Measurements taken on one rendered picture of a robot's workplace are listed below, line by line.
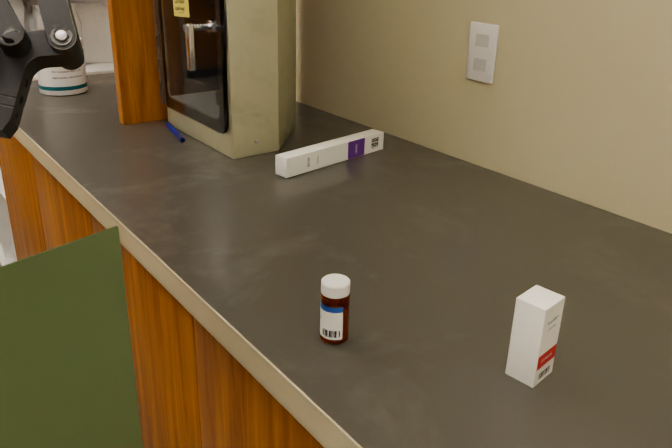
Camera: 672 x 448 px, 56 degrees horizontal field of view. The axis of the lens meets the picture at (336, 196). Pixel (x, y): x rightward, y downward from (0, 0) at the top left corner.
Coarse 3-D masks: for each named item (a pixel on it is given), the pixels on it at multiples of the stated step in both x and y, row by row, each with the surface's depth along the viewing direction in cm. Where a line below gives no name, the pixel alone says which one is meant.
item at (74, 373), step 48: (96, 240) 38; (0, 288) 34; (48, 288) 36; (96, 288) 38; (0, 336) 34; (48, 336) 37; (96, 336) 39; (0, 384) 35; (48, 384) 38; (96, 384) 40; (0, 432) 36; (48, 432) 38; (96, 432) 41
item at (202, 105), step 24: (168, 0) 136; (192, 0) 127; (216, 0) 119; (168, 24) 139; (216, 24) 121; (168, 48) 141; (216, 48) 123; (168, 72) 144; (192, 72) 134; (216, 72) 125; (168, 96) 147; (192, 96) 136; (216, 96) 127; (216, 120) 130
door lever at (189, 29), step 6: (186, 24) 120; (192, 24) 121; (198, 24) 122; (204, 24) 122; (210, 24) 122; (186, 30) 120; (192, 30) 121; (198, 30) 122; (210, 30) 123; (186, 36) 121; (192, 36) 121; (186, 42) 122; (192, 42) 122; (186, 48) 122; (192, 48) 122; (186, 54) 123; (192, 54) 122; (192, 60) 123; (192, 66) 123
